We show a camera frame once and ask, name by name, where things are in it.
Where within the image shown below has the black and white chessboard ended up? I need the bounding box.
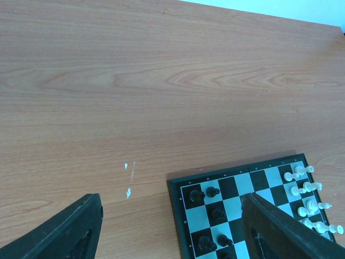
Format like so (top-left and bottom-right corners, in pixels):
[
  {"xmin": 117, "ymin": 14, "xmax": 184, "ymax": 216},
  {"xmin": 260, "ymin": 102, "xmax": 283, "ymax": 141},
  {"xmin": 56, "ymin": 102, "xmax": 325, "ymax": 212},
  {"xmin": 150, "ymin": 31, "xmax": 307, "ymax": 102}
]
[{"xmin": 167, "ymin": 153, "xmax": 345, "ymax": 259}]

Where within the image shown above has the black pawn chess piece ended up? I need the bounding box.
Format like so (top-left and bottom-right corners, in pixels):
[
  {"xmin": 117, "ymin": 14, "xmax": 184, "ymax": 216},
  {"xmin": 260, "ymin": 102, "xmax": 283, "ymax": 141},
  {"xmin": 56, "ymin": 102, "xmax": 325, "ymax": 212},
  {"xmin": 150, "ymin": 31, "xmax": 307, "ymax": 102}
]
[{"xmin": 206, "ymin": 187, "xmax": 220, "ymax": 198}]

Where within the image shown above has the black rook chess piece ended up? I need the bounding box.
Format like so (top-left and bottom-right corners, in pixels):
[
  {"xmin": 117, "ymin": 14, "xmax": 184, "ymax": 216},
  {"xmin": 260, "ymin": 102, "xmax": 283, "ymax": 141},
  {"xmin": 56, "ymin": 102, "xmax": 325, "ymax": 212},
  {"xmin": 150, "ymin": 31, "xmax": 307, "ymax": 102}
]
[{"xmin": 189, "ymin": 190, "xmax": 205, "ymax": 202}]

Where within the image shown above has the white rook far corner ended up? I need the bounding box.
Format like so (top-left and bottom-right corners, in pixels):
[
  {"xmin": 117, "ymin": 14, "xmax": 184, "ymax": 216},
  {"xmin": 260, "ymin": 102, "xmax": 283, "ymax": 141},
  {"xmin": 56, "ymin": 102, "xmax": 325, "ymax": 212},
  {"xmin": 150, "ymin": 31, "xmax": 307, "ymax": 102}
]
[{"xmin": 295, "ymin": 166, "xmax": 315, "ymax": 176}]

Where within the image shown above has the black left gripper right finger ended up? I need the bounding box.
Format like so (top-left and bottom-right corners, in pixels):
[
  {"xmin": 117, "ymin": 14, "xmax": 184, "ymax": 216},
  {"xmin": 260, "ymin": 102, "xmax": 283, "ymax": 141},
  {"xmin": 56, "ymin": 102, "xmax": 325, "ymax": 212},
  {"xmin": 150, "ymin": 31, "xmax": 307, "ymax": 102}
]
[{"xmin": 241, "ymin": 193, "xmax": 344, "ymax": 258}]

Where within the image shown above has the white knight far side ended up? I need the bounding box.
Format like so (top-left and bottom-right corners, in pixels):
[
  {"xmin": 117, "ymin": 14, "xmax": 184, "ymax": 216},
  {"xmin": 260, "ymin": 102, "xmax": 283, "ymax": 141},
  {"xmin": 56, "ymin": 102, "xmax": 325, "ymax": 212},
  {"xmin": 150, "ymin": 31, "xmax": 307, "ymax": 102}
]
[{"xmin": 303, "ymin": 182, "xmax": 322, "ymax": 192}]

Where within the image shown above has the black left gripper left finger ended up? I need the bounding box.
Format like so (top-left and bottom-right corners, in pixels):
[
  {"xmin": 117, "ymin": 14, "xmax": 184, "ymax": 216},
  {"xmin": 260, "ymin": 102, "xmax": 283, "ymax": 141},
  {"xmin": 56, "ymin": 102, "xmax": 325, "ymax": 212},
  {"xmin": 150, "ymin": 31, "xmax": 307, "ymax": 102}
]
[{"xmin": 1, "ymin": 193, "xmax": 104, "ymax": 258}]

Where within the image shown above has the white pawn near rook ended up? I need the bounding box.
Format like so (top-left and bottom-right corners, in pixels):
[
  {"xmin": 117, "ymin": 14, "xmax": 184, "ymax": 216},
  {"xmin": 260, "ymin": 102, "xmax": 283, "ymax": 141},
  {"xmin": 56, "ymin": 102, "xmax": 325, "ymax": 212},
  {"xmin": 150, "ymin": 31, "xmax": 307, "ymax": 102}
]
[{"xmin": 284, "ymin": 172, "xmax": 300, "ymax": 182}]

